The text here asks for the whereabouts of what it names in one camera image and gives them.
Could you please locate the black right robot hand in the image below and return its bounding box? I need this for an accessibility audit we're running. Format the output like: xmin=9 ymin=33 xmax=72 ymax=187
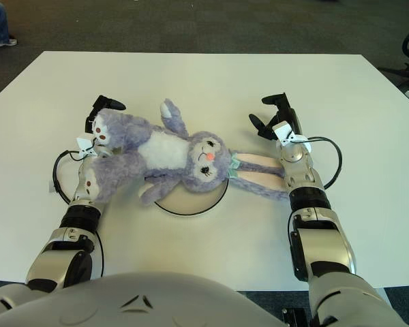
xmin=247 ymin=91 xmax=303 ymax=141

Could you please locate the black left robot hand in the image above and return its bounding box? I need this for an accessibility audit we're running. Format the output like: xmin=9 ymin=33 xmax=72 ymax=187
xmin=84 ymin=95 xmax=127 ymax=137

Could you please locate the purple plush bunny doll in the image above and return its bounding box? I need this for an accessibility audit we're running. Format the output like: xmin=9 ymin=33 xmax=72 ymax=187
xmin=85 ymin=97 xmax=292 ymax=208

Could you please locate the white plate with black rim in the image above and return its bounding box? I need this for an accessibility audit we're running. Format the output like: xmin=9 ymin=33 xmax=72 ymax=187
xmin=153 ymin=176 xmax=230 ymax=217

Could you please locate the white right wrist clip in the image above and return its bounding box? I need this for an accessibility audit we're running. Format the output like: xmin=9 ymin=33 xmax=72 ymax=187
xmin=272 ymin=121 xmax=311 ymax=147

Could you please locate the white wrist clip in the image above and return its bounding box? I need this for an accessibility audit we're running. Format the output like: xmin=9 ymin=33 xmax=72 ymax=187
xmin=75 ymin=136 xmax=98 ymax=159
xmin=272 ymin=121 xmax=311 ymax=147

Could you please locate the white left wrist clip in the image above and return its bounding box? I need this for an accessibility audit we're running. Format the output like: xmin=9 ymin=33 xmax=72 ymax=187
xmin=75 ymin=136 xmax=98 ymax=159

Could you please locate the grey robot torso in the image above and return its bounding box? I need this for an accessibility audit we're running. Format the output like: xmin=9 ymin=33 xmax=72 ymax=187
xmin=0 ymin=270 xmax=284 ymax=327

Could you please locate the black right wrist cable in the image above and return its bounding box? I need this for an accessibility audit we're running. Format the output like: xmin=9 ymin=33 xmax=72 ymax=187
xmin=306 ymin=136 xmax=344 ymax=190

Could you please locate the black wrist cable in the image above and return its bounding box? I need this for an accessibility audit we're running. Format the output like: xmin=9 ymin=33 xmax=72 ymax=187
xmin=52 ymin=149 xmax=89 ymax=205
xmin=306 ymin=136 xmax=344 ymax=190

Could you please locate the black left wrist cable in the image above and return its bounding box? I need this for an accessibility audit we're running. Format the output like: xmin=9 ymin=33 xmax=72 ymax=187
xmin=52 ymin=149 xmax=89 ymax=205

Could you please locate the black bracket below table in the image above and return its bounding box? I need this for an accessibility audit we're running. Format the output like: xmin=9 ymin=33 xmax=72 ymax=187
xmin=282 ymin=307 xmax=309 ymax=327

